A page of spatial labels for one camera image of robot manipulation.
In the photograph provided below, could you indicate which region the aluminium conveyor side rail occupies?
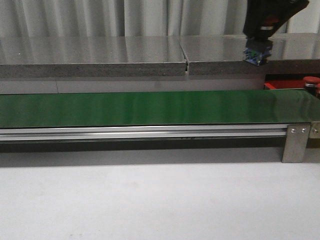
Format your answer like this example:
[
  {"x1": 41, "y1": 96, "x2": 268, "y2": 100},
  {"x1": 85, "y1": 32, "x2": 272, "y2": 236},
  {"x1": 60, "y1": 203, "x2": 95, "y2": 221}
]
[{"x1": 0, "y1": 124, "x2": 288, "y2": 142}]

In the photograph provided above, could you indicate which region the steel table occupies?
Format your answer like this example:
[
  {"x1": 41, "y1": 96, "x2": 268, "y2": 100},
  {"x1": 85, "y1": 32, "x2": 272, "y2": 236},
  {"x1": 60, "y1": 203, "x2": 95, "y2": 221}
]
[
  {"x1": 0, "y1": 36, "x2": 187, "y2": 78},
  {"x1": 179, "y1": 33, "x2": 320, "y2": 76}
]

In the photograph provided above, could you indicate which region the grey pleated curtain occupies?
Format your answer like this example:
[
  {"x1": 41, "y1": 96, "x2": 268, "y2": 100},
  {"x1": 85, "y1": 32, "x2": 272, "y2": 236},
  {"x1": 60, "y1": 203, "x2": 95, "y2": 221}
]
[{"x1": 0, "y1": 0, "x2": 320, "y2": 38}]

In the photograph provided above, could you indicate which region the steel conveyor support bracket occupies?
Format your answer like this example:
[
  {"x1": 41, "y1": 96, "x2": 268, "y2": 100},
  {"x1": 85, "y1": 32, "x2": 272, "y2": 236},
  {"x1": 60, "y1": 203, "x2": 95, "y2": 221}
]
[{"x1": 282, "y1": 124, "x2": 311, "y2": 163}]

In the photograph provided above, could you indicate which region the left steel table top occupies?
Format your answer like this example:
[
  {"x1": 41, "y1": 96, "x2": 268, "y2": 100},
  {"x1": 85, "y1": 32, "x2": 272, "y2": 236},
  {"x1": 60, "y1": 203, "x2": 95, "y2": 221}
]
[{"x1": 0, "y1": 36, "x2": 187, "y2": 78}]

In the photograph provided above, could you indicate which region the green conveyor belt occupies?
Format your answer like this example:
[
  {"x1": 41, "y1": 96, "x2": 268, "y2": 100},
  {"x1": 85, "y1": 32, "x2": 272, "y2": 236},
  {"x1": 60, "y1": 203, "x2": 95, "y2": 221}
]
[{"x1": 0, "y1": 89, "x2": 320, "y2": 129}]

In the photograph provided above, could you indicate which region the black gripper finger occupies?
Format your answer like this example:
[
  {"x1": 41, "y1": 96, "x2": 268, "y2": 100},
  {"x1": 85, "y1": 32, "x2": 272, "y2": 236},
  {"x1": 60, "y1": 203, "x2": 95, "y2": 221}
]
[
  {"x1": 264, "y1": 0, "x2": 310, "y2": 38},
  {"x1": 243, "y1": 0, "x2": 268, "y2": 40}
]

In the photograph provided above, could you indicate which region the steel end bracket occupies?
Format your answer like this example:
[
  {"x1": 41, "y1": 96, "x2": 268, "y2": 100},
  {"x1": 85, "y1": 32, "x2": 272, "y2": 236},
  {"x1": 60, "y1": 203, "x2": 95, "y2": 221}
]
[{"x1": 309, "y1": 121, "x2": 320, "y2": 139}]

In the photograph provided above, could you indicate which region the right steel table top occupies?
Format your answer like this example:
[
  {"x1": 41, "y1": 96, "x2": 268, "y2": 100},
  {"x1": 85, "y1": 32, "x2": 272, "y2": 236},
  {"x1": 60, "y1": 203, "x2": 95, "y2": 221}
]
[{"x1": 179, "y1": 33, "x2": 320, "y2": 76}]

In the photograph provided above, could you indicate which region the red mushroom push button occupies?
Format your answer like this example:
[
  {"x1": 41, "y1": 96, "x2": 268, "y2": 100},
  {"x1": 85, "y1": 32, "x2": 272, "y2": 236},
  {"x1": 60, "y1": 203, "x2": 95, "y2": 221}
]
[{"x1": 303, "y1": 76, "x2": 320, "y2": 96}]

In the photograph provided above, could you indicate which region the red plastic tray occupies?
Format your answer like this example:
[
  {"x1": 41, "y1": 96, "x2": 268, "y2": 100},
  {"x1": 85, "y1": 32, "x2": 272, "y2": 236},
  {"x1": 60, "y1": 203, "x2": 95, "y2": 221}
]
[{"x1": 264, "y1": 74, "x2": 320, "y2": 90}]

